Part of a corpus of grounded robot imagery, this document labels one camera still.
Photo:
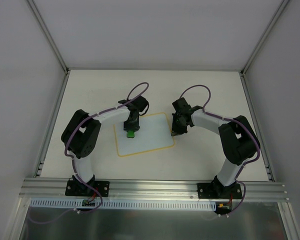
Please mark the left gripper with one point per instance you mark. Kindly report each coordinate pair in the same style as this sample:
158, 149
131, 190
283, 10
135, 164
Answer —
131, 125

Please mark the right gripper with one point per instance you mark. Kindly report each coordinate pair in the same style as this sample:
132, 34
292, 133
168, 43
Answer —
178, 125

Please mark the green whiteboard eraser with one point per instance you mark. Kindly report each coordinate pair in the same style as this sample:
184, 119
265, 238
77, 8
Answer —
130, 134

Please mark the yellow-framed small whiteboard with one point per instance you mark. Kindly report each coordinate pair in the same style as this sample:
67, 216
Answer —
154, 134

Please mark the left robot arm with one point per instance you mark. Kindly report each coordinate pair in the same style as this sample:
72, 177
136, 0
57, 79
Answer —
80, 138

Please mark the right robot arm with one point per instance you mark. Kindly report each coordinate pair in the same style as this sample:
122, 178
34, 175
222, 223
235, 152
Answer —
238, 140

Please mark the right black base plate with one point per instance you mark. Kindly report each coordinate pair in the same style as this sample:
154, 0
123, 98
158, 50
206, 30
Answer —
212, 191

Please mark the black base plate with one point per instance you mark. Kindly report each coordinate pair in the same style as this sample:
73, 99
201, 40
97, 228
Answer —
212, 191
75, 188

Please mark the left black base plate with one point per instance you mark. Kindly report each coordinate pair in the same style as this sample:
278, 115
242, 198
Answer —
75, 188

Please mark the right aluminium frame post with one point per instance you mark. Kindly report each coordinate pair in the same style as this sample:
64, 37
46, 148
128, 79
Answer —
282, 7

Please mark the aluminium frame post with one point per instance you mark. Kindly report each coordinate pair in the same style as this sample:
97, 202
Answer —
282, 7
60, 93

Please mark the white slotted cable duct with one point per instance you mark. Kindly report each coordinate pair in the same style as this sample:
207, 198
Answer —
121, 204

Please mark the aluminium mounting rail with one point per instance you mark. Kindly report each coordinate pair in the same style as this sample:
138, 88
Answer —
169, 190

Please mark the left aluminium frame post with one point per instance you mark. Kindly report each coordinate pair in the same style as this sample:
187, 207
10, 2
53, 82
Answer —
60, 93

